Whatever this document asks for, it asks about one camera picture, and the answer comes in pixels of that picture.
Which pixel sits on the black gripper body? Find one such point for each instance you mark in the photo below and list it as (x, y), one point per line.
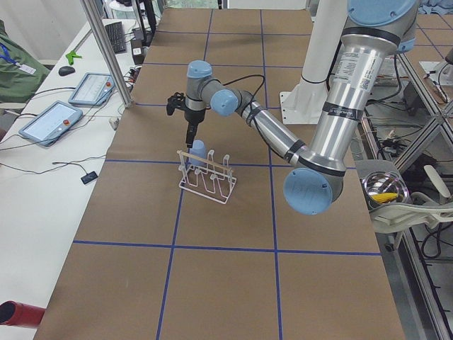
(193, 116)

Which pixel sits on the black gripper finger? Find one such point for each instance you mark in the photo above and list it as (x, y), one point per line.
(190, 134)

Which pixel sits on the light blue plastic cup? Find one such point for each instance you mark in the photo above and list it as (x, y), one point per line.
(198, 149)

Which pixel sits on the far grey teach pendant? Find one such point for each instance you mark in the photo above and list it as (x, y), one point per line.
(93, 90)

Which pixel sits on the grey teach pendant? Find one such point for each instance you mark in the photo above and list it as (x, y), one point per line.
(93, 90)
(47, 127)

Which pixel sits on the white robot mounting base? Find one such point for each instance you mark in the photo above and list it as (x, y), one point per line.
(303, 105)

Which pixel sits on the black power adapter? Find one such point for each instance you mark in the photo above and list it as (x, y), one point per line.
(89, 177)

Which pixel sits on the black keyboard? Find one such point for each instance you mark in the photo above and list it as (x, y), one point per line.
(116, 37)

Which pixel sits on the black computer mouse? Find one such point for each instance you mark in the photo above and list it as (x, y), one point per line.
(66, 70)

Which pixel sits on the green plastic clamp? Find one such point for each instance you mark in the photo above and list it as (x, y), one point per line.
(71, 56)

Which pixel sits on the near grey teach pendant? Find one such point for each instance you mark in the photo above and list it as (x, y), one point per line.
(47, 127)

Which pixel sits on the person in green jacket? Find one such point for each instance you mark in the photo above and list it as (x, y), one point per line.
(21, 74)

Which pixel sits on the metal pot with corn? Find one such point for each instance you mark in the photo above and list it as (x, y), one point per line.
(382, 187)

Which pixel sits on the red roll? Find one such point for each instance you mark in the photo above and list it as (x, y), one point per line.
(19, 314)

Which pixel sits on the white wire cup holder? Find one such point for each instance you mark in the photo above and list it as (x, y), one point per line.
(205, 177)

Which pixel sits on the aluminium frame post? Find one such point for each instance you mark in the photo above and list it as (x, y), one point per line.
(101, 37)

